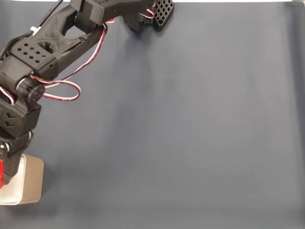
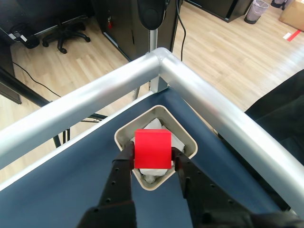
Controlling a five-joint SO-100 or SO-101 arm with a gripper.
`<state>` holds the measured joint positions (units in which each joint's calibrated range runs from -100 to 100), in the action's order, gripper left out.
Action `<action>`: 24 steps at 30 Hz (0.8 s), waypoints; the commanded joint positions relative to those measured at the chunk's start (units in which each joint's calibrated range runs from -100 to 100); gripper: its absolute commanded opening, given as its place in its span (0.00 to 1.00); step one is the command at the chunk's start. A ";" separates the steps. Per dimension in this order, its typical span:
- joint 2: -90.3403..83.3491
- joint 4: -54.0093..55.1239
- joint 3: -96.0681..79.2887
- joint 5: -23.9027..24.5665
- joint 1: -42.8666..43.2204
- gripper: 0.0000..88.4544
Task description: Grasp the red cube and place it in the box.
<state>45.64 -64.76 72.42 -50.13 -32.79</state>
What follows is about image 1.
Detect white paper box filling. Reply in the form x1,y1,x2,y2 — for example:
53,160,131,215
0,156,25,204

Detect red white black servo cable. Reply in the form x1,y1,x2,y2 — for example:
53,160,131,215
142,7,156,21
30,22,108,103

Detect black camera cable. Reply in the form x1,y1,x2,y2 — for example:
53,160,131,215
30,0,65,31

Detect blue-grey table mat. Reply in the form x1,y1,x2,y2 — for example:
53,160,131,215
0,2,305,229

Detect beige and white box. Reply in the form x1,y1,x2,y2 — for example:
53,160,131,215
0,154,45,206

